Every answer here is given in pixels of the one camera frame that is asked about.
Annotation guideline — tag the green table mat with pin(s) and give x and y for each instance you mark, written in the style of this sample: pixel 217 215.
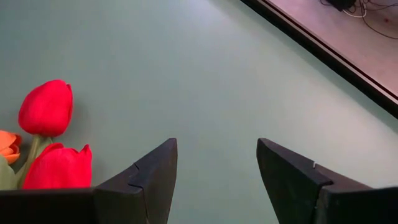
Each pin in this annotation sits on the green table mat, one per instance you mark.
pixel 186 77

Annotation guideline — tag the black table frame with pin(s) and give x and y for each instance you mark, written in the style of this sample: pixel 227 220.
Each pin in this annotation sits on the black table frame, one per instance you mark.
pixel 342 67

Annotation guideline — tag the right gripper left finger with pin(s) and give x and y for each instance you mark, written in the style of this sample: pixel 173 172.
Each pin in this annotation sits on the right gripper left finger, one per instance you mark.
pixel 152 186

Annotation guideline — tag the orange artificial tulip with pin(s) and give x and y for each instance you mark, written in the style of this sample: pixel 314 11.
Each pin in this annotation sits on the orange artificial tulip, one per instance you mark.
pixel 9 146

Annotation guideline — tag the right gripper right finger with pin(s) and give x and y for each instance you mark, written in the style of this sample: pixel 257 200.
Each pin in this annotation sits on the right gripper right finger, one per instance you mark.
pixel 289 186

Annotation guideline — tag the red artificial tulip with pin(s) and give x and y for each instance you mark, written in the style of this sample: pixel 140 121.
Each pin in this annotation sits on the red artificial tulip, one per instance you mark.
pixel 46 109
pixel 59 168

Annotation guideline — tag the black floor device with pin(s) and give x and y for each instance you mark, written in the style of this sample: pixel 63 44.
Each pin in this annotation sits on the black floor device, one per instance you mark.
pixel 340 3

